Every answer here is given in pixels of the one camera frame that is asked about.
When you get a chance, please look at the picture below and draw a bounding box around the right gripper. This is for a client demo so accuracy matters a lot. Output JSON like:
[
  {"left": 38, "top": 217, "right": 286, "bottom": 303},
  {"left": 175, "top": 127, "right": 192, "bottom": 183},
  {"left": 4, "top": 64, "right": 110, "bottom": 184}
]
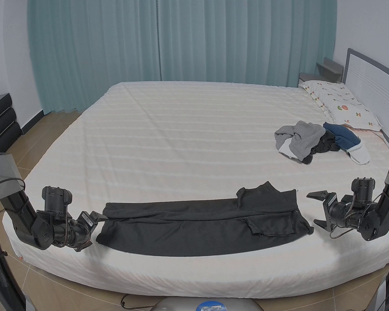
[{"left": 306, "top": 190, "right": 354, "bottom": 233}]

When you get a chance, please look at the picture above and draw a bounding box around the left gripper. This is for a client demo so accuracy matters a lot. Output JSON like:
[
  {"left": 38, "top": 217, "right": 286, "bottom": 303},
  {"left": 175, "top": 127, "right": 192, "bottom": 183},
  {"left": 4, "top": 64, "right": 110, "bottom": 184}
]
[{"left": 72, "top": 210, "right": 109, "bottom": 253}]

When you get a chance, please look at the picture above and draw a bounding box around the black T-shirt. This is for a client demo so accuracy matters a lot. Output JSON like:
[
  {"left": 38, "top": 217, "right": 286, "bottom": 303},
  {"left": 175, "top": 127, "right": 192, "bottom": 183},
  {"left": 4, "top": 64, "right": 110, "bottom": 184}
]
[{"left": 96, "top": 181, "right": 314, "bottom": 257}]

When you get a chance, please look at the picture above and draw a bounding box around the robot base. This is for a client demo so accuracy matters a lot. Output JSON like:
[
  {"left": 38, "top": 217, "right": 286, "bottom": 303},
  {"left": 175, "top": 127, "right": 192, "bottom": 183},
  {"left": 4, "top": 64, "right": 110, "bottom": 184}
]
[{"left": 151, "top": 296, "right": 259, "bottom": 311}]

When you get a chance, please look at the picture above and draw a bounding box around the pile of clothes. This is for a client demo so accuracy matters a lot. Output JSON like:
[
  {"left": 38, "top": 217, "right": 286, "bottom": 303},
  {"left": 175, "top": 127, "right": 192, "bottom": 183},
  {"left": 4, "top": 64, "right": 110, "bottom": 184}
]
[{"left": 274, "top": 120, "right": 371, "bottom": 165}]

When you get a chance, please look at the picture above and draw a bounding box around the bed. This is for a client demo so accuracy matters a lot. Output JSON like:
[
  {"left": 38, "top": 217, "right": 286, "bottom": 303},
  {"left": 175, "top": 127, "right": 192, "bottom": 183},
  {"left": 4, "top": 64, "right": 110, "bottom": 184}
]
[{"left": 3, "top": 48, "right": 389, "bottom": 299}]

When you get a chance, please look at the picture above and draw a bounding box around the white printed pillow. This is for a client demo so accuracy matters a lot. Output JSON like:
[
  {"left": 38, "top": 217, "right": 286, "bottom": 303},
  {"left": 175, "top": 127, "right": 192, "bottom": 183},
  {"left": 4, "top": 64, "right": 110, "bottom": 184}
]
[{"left": 300, "top": 80, "right": 384, "bottom": 131}]

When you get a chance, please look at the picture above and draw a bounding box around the black chest of drawers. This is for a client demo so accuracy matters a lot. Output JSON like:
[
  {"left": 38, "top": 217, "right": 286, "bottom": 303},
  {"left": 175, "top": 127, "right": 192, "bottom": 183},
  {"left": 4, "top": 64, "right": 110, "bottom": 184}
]
[{"left": 0, "top": 93, "right": 22, "bottom": 153}]

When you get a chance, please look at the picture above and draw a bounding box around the grey bedside table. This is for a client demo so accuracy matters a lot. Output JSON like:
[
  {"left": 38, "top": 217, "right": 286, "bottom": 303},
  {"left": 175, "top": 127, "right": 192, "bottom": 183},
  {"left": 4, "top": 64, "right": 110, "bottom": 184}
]
[{"left": 298, "top": 57, "right": 344, "bottom": 83}]

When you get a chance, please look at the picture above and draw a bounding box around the blue-green curtain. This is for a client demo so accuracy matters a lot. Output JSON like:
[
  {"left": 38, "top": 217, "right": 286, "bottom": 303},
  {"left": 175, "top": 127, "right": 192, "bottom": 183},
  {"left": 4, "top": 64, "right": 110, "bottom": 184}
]
[
  {"left": 157, "top": 0, "right": 338, "bottom": 88},
  {"left": 27, "top": 0, "right": 163, "bottom": 114}
]

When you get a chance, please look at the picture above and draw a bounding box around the black cable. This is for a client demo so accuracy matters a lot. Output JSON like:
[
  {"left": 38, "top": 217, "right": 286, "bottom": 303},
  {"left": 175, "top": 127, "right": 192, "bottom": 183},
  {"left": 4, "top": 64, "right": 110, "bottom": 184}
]
[{"left": 121, "top": 293, "right": 156, "bottom": 308}]

